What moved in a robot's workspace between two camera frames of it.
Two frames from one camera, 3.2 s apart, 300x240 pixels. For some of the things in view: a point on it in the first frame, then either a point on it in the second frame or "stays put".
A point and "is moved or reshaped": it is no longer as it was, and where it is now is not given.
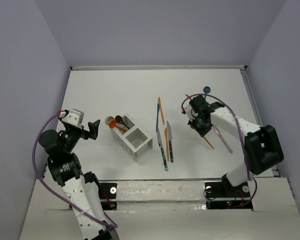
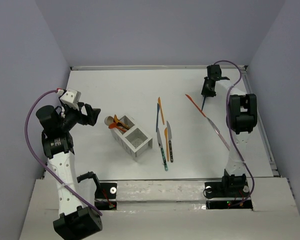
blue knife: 158,108 stays put
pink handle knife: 219,133 stays put
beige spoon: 108,119 stays put
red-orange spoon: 112,124 stays put
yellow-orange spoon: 207,142 -> 116,119
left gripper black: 93,129 -> 92,113
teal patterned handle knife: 162,152 stays put
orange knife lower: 166,136 stays put
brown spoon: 120,120 is moved or reshaped
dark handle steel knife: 170,138 stays put
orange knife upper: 159,102 stays put
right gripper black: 202,132 -> 205,92
